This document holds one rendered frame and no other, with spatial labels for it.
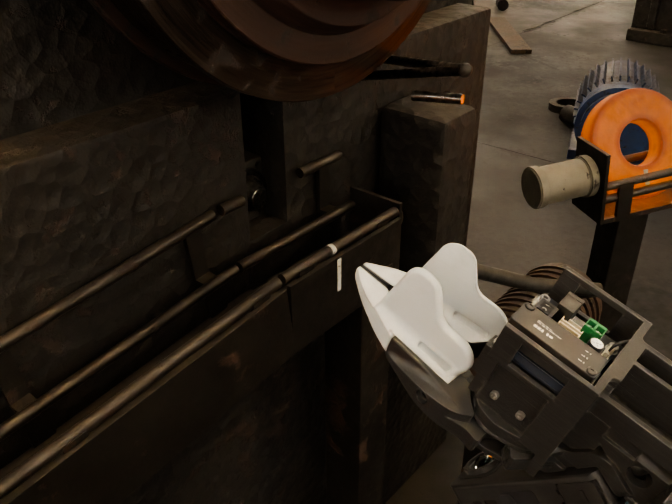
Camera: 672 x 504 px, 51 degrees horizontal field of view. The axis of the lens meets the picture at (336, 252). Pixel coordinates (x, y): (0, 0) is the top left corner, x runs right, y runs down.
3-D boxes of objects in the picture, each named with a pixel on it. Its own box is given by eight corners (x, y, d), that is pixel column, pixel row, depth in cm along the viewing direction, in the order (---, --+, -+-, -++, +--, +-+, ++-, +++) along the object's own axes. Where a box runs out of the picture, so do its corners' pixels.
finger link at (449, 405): (425, 308, 42) (549, 404, 39) (416, 328, 43) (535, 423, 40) (377, 346, 39) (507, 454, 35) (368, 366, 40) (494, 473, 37)
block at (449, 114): (369, 266, 101) (373, 103, 89) (401, 244, 106) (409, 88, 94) (432, 293, 95) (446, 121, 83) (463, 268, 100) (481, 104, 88)
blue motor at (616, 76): (562, 172, 266) (578, 81, 249) (572, 122, 312) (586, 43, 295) (650, 183, 257) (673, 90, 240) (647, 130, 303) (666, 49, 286)
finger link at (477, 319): (412, 193, 43) (540, 283, 39) (384, 262, 47) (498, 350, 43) (381, 211, 41) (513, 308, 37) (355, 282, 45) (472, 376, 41)
